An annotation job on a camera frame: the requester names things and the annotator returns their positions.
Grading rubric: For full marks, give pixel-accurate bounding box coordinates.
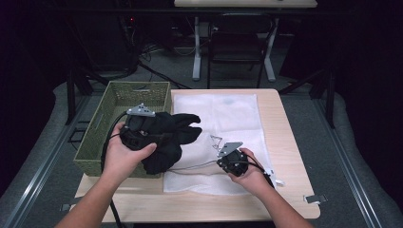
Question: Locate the green woven basket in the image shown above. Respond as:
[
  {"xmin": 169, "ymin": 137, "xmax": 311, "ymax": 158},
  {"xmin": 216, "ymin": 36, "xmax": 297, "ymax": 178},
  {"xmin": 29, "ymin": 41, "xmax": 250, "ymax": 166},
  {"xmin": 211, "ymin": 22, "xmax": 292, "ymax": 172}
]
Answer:
[{"xmin": 73, "ymin": 81, "xmax": 173, "ymax": 179}]

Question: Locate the grey metal table bracket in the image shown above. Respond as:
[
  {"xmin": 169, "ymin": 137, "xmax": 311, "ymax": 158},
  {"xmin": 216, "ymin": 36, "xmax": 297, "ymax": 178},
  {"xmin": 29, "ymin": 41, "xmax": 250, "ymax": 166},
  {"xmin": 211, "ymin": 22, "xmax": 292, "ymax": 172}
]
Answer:
[
  {"xmin": 303, "ymin": 193, "xmax": 328, "ymax": 204},
  {"xmin": 60, "ymin": 197, "xmax": 80, "ymax": 213}
]

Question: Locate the black wire frame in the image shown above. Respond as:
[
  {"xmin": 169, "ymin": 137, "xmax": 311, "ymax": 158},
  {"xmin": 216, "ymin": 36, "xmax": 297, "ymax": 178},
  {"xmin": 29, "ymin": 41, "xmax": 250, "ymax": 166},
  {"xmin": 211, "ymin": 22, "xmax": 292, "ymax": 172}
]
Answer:
[{"xmin": 67, "ymin": 120, "xmax": 91, "ymax": 144}]

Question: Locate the dark computer tower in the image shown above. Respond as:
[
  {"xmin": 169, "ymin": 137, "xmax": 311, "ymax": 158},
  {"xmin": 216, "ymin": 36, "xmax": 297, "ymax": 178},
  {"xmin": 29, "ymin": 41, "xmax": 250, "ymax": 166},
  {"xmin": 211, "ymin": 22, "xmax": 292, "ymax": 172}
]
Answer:
[{"xmin": 79, "ymin": 12, "xmax": 141, "ymax": 72}]

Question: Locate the person's right hand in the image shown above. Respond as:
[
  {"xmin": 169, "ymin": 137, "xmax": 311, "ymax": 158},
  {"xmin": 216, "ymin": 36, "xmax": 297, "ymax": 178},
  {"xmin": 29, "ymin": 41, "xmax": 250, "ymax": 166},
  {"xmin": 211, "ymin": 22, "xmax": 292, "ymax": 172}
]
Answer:
[{"xmin": 227, "ymin": 147, "xmax": 271, "ymax": 199}]

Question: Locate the black floor cable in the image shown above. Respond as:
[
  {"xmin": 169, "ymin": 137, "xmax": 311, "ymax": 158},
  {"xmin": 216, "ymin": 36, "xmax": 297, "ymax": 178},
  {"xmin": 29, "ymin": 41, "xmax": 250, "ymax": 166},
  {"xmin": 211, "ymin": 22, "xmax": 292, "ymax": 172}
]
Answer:
[{"xmin": 137, "ymin": 61, "xmax": 191, "ymax": 90}]

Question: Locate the black metal stand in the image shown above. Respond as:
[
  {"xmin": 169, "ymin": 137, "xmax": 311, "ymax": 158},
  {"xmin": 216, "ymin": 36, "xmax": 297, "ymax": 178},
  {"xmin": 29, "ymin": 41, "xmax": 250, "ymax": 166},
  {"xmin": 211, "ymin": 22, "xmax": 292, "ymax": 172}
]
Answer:
[
  {"xmin": 278, "ymin": 67, "xmax": 336, "ymax": 129},
  {"xmin": 65, "ymin": 67, "xmax": 94, "ymax": 126}
]

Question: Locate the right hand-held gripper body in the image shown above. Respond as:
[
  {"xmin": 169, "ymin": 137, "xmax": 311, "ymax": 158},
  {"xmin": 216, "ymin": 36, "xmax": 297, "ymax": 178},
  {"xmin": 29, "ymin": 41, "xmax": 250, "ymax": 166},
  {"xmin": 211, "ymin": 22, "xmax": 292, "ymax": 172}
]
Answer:
[{"xmin": 216, "ymin": 141, "xmax": 250, "ymax": 178}]

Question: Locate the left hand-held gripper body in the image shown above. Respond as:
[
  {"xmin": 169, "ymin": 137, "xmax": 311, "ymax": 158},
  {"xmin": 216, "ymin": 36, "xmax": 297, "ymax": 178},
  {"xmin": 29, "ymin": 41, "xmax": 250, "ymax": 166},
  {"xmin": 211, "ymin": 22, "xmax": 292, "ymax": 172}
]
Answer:
[{"xmin": 119, "ymin": 103, "xmax": 160, "ymax": 152}]

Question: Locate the white desk leg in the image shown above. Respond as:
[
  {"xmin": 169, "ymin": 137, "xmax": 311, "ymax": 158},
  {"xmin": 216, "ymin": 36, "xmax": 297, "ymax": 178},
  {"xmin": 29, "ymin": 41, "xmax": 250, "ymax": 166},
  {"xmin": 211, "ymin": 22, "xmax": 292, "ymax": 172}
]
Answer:
[
  {"xmin": 192, "ymin": 16, "xmax": 202, "ymax": 82},
  {"xmin": 264, "ymin": 18, "xmax": 278, "ymax": 84}
]

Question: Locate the white mesh laundry bag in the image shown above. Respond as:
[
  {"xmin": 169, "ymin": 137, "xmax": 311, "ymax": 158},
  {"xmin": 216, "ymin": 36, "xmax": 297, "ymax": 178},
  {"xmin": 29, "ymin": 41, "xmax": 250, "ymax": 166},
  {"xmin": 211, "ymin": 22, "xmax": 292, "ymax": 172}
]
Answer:
[{"xmin": 163, "ymin": 93, "xmax": 286, "ymax": 196}]

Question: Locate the black folding chair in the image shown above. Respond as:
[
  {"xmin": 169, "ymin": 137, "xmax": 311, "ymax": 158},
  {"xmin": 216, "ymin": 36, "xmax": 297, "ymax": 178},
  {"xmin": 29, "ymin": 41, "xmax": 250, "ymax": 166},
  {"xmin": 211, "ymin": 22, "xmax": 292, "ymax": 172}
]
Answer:
[{"xmin": 206, "ymin": 12, "xmax": 276, "ymax": 89}]

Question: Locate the black garment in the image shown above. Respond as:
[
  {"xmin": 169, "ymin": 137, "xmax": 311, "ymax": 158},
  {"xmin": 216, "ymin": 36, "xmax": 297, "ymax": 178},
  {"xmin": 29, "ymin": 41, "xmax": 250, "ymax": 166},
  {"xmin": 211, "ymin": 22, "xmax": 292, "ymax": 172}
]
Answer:
[{"xmin": 139, "ymin": 111, "xmax": 203, "ymax": 176}]

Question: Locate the metal floor rail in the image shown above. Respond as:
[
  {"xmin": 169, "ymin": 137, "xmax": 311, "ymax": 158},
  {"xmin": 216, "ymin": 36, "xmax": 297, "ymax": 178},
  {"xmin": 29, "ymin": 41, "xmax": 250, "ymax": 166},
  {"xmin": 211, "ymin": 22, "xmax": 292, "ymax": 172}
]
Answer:
[
  {"xmin": 312, "ymin": 96, "xmax": 384, "ymax": 228},
  {"xmin": 3, "ymin": 94, "xmax": 91, "ymax": 228}
]

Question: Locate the hand-held gripper black cable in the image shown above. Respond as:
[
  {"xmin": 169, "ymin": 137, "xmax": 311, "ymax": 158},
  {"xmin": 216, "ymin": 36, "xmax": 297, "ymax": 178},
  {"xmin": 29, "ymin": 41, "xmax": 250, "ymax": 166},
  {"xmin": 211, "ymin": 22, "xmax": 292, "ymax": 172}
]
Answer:
[
  {"xmin": 239, "ymin": 161, "xmax": 276, "ymax": 188},
  {"xmin": 100, "ymin": 110, "xmax": 127, "ymax": 228}
]

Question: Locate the right hand-held gripper black cable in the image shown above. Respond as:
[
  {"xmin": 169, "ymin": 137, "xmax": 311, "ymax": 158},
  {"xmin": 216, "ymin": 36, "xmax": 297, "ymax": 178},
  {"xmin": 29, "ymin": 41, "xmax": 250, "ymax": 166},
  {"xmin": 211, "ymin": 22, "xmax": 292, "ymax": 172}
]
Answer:
[{"xmin": 239, "ymin": 161, "xmax": 276, "ymax": 188}]

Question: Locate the person's left hand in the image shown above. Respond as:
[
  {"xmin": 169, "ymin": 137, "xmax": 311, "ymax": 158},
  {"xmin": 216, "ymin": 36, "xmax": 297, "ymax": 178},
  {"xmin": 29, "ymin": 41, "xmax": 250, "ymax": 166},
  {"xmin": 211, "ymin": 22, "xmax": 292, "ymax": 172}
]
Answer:
[{"xmin": 101, "ymin": 122, "xmax": 158, "ymax": 182}]

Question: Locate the left hand-held gripper black cable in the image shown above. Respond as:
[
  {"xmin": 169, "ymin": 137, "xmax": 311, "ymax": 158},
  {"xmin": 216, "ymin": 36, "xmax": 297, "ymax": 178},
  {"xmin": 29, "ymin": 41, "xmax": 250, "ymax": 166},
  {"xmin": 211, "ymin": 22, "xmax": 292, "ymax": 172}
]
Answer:
[{"xmin": 100, "ymin": 110, "xmax": 127, "ymax": 228}]

